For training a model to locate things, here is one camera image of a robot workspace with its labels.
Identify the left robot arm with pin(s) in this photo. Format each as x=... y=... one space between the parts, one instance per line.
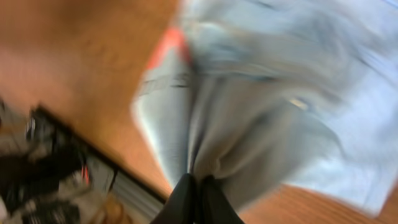
x=44 y=171

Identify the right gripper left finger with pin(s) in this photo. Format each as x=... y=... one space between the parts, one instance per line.
x=181 y=206

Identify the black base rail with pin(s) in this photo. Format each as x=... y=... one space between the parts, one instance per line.
x=102 y=172

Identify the light blue printed t-shirt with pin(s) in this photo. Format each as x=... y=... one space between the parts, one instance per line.
x=263 y=93

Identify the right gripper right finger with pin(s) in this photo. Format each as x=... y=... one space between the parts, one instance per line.
x=215 y=208

